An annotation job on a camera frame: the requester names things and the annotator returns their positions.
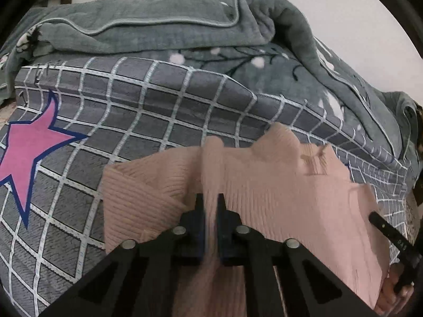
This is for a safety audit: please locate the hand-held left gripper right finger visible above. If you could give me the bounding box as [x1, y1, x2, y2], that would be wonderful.
[216, 193, 377, 317]

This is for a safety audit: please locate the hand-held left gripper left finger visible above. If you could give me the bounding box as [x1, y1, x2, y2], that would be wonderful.
[40, 193, 206, 317]

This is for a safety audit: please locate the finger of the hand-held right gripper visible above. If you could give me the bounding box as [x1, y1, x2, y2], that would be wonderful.
[368, 211, 423, 294]

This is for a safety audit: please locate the pink knit sweater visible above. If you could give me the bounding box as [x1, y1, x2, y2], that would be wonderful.
[102, 122, 392, 317]

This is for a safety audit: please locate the person's right hand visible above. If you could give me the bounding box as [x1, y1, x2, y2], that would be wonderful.
[375, 264, 415, 316]

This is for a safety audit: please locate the floral bed sheet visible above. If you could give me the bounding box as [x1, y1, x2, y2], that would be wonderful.
[0, 104, 423, 255]

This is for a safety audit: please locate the grey checked sheet with stars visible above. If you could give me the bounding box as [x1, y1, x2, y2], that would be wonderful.
[0, 56, 413, 317]

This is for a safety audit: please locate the grey fleece blanket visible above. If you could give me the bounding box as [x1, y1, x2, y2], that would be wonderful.
[0, 0, 423, 169]

